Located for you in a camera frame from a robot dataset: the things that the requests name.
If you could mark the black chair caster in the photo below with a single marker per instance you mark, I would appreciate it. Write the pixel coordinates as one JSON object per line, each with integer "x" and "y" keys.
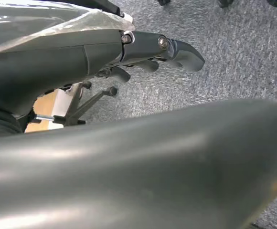
{"x": 224, "y": 2}
{"x": 163, "y": 2}

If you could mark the white furniture panel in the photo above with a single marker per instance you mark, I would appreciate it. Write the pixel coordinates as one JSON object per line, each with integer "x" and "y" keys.
{"x": 60, "y": 104}

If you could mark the black office chair base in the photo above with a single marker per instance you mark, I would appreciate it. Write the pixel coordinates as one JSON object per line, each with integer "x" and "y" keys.
{"x": 90, "y": 101}

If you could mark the light wooden panel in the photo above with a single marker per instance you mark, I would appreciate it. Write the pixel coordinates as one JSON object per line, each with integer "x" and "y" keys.
{"x": 42, "y": 106}

